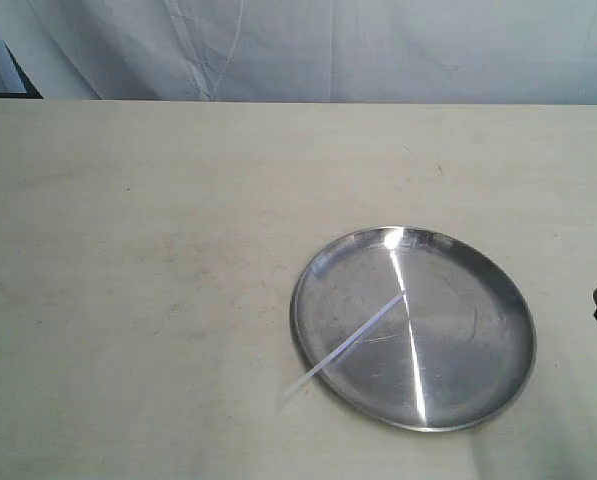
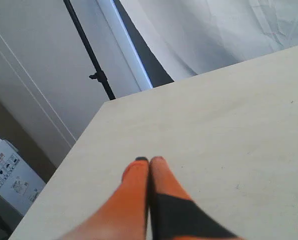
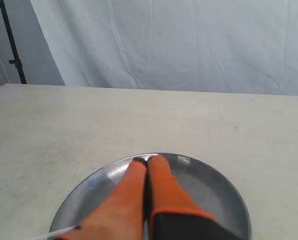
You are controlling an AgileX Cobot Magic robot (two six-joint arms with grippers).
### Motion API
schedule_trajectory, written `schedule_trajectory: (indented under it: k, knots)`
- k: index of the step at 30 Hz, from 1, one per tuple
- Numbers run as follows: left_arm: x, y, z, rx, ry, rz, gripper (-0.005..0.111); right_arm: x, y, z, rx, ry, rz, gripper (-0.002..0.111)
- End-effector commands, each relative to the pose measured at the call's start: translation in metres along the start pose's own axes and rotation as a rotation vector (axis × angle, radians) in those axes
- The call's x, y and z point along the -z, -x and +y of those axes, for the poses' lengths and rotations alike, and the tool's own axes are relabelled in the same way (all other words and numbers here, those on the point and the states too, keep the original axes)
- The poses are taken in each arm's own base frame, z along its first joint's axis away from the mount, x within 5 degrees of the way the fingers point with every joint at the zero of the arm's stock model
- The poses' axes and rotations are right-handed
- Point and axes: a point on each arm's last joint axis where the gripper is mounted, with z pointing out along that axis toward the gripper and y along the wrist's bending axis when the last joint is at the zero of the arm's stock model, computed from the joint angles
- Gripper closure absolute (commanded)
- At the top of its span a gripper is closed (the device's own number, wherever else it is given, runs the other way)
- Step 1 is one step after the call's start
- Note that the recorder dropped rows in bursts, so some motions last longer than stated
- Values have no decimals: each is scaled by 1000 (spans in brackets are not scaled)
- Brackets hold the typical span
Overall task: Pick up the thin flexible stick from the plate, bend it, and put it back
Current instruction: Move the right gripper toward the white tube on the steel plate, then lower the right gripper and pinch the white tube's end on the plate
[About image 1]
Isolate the translucent white plastic straw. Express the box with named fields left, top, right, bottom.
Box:
left=283, top=291, right=406, bottom=399

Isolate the round silver metal plate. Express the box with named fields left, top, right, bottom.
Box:
left=289, top=226, right=536, bottom=432

